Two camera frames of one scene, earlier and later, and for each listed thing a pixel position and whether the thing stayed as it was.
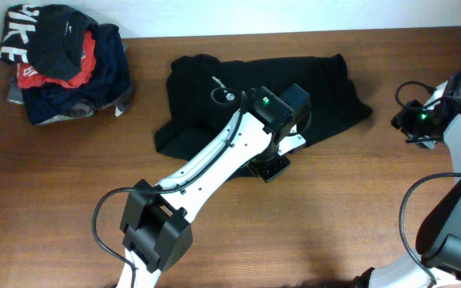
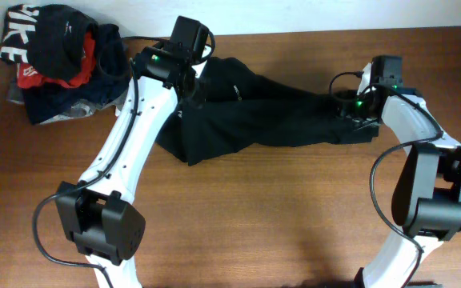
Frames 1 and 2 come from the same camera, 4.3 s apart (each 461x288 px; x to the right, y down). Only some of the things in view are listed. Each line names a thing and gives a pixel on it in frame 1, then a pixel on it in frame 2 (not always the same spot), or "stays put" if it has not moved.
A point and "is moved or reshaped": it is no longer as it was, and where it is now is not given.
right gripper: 403,118 -> 370,121
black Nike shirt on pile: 51,38 stays put
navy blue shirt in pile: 108,82 stays put
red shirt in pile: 27,78 stays put
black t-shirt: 204,95 is moved or reshaped
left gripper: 270,170 -> 186,99
